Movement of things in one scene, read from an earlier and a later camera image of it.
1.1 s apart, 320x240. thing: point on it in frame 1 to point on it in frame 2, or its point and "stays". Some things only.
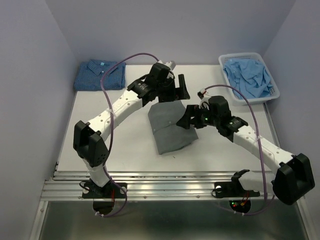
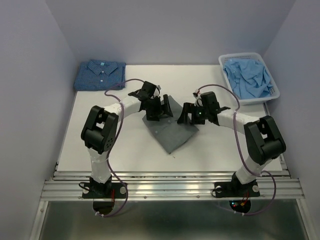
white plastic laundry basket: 249,73 stays
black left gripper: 177,94 to 152,115
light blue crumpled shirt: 248,77 stays
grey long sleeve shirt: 170,137 stays
